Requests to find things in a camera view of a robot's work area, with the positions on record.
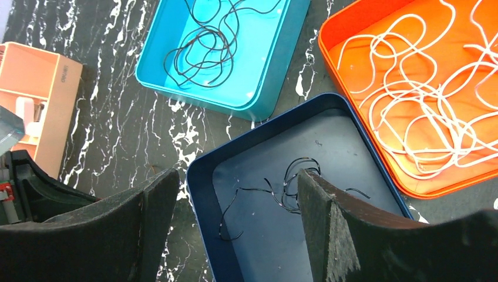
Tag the orange square tray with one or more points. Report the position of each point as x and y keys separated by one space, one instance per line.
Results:
x=422 y=77

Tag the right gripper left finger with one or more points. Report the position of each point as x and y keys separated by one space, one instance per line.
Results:
x=119 y=238

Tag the cyan square tray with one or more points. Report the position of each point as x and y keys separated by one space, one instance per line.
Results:
x=228 y=56

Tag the navy square tray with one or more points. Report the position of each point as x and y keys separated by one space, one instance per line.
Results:
x=242 y=192

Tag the white stapler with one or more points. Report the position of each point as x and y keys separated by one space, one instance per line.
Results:
x=33 y=115

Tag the peach compartment organizer tray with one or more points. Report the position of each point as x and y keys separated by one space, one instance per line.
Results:
x=43 y=76

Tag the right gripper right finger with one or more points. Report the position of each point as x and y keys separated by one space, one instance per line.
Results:
x=349 y=239

